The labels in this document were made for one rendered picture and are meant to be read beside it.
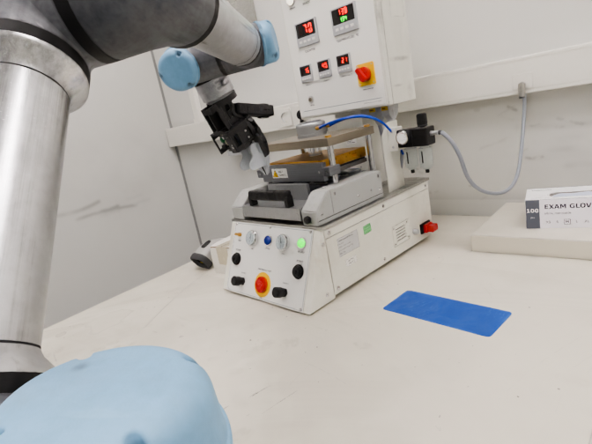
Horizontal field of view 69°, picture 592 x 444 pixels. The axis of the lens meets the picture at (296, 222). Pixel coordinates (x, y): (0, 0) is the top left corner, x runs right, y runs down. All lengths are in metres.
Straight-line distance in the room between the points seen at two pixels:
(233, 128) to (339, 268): 0.40
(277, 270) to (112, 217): 1.43
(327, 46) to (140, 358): 1.09
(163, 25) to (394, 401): 0.58
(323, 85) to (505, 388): 0.91
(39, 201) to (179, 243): 2.14
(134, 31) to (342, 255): 0.70
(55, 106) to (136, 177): 1.95
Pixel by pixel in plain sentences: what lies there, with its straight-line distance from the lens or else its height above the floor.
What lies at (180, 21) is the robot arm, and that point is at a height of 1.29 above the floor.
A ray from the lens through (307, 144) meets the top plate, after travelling 1.06.
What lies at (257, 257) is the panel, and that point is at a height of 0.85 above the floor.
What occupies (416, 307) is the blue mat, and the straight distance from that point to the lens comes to 0.94.
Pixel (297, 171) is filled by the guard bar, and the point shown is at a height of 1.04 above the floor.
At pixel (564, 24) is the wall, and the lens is 1.40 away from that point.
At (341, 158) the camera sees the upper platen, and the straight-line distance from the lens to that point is 1.10.
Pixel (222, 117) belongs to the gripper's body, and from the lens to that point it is 0.98.
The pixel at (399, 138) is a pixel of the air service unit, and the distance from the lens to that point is 1.13.
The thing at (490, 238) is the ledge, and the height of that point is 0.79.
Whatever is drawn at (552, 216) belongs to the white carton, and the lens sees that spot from 1.21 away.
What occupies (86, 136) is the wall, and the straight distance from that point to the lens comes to 2.31.
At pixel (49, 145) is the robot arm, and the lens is 0.43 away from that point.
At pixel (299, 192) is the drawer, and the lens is 1.07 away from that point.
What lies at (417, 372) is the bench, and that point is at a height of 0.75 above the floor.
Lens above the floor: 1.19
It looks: 15 degrees down
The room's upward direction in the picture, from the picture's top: 11 degrees counter-clockwise
